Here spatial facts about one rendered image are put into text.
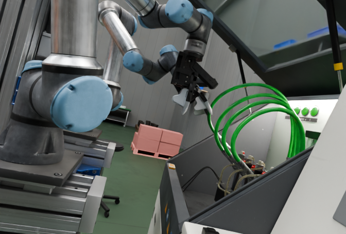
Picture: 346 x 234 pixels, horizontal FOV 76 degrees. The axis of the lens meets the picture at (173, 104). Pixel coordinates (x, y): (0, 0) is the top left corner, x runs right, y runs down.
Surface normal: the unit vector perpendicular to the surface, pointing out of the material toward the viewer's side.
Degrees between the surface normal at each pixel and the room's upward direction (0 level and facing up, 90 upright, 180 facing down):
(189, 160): 90
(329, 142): 76
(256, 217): 90
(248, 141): 90
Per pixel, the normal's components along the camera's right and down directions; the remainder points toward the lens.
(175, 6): -0.59, -0.17
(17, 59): 0.20, 0.03
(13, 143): 0.06, -0.32
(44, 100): -0.64, 0.07
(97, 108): 0.74, 0.31
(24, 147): 0.37, -0.24
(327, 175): -0.88, -0.47
